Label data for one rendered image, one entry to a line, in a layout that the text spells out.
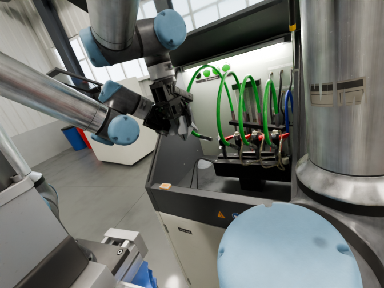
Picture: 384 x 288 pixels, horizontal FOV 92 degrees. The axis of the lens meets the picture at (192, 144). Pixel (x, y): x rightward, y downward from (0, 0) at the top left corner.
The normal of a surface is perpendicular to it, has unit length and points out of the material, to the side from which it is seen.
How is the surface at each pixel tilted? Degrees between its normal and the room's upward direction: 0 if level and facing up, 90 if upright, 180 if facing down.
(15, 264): 90
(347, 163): 90
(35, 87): 87
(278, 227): 7
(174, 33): 89
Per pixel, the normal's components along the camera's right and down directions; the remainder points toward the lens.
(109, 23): -0.13, 0.99
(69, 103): 0.64, 0.07
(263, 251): -0.36, -0.84
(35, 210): 0.90, -0.09
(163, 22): 0.48, 0.19
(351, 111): -0.66, 0.44
